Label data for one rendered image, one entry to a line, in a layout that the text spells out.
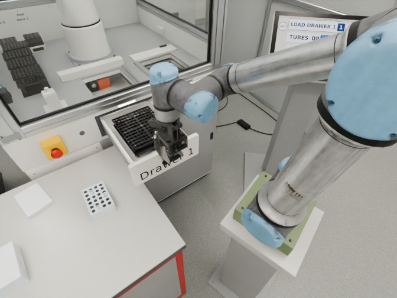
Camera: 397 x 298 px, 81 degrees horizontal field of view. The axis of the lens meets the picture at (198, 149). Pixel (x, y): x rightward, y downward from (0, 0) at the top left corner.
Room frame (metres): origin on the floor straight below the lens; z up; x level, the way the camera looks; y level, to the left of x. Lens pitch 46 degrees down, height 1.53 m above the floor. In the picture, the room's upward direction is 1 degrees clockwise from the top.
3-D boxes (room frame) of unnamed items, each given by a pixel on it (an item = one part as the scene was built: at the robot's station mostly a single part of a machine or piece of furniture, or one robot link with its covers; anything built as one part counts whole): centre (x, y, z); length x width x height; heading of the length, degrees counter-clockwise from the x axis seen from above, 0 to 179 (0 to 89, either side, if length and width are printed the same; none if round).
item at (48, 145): (0.63, 0.57, 0.88); 0.07 x 0.05 x 0.07; 127
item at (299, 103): (1.14, -0.60, 0.51); 0.50 x 0.45 x 1.02; 172
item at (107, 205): (0.46, 0.37, 0.78); 0.12 x 0.08 x 0.04; 36
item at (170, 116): (0.55, 0.09, 1.13); 0.08 x 0.08 x 0.05
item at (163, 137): (0.54, 0.09, 1.05); 0.09 x 0.08 x 0.12; 37
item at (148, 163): (0.58, 0.12, 0.87); 0.29 x 0.02 x 0.11; 127
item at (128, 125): (0.74, 0.24, 0.87); 0.22 x 0.18 x 0.06; 37
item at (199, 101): (0.49, 0.00, 1.20); 0.11 x 0.11 x 0.08; 49
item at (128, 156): (0.75, 0.25, 0.86); 0.40 x 0.26 x 0.06; 37
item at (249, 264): (0.41, -0.28, 0.38); 0.30 x 0.30 x 0.76; 53
